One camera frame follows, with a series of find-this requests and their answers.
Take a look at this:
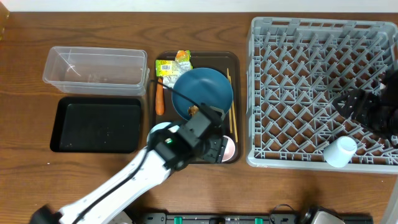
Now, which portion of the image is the wooden chopstick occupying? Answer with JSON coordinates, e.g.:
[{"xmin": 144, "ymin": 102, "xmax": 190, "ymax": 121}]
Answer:
[
  {"xmin": 226, "ymin": 68, "xmax": 233, "ymax": 134},
  {"xmin": 228, "ymin": 76, "xmax": 239, "ymax": 143}
]

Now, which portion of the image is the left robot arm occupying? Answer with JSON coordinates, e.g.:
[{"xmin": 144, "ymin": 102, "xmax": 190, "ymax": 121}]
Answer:
[{"xmin": 29, "ymin": 104, "xmax": 228, "ymax": 224}]

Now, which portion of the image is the grey plastic dishwasher rack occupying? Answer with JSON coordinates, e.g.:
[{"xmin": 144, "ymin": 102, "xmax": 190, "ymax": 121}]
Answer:
[{"xmin": 246, "ymin": 17, "xmax": 397, "ymax": 174}]

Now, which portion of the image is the brown serving tray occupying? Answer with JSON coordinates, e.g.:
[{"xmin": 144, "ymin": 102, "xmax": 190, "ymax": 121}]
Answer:
[{"xmin": 149, "ymin": 51, "xmax": 243, "ymax": 165}]

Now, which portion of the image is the wooden chopstick left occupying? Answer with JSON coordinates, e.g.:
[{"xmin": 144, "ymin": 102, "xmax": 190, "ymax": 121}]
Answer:
[{"xmin": 226, "ymin": 68, "xmax": 233, "ymax": 134}]

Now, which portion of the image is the black tray bin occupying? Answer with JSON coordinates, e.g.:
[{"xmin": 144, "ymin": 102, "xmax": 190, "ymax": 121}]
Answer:
[{"xmin": 50, "ymin": 96, "xmax": 141, "ymax": 154}]

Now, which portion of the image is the light blue cup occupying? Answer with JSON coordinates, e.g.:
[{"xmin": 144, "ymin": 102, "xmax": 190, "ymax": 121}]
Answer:
[{"xmin": 323, "ymin": 136, "xmax": 358, "ymax": 168}]

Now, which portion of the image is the yellow green snack wrapper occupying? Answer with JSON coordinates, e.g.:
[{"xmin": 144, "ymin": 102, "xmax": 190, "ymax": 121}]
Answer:
[{"xmin": 155, "ymin": 50, "xmax": 193, "ymax": 88}]

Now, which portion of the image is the wooden chopstick right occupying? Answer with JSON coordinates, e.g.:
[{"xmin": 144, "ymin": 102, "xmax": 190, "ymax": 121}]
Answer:
[{"xmin": 228, "ymin": 76, "xmax": 239, "ymax": 143}]

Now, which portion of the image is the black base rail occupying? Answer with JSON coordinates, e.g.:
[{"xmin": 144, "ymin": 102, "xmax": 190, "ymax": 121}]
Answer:
[{"xmin": 118, "ymin": 203, "xmax": 374, "ymax": 224}]

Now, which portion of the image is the orange carrot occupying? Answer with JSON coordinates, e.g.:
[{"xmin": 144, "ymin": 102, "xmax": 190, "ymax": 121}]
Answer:
[{"xmin": 155, "ymin": 78, "xmax": 165, "ymax": 116}]

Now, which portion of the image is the dark blue plate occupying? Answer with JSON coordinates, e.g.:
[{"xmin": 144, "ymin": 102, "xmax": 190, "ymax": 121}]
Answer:
[{"xmin": 173, "ymin": 68, "xmax": 234, "ymax": 114}]

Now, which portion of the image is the light blue bowl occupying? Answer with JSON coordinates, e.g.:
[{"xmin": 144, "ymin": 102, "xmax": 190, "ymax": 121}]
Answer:
[{"xmin": 147, "ymin": 122, "xmax": 180, "ymax": 144}]

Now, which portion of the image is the pink cup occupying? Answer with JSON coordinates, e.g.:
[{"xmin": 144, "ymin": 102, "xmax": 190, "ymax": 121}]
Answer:
[{"xmin": 222, "ymin": 136, "xmax": 236, "ymax": 162}]

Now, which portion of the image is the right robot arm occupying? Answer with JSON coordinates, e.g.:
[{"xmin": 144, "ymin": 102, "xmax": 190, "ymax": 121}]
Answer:
[{"xmin": 332, "ymin": 70, "xmax": 397, "ymax": 149}]

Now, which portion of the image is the clear plastic bin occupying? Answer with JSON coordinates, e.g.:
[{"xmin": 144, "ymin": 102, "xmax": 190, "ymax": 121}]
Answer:
[{"xmin": 42, "ymin": 46, "xmax": 149, "ymax": 96}]

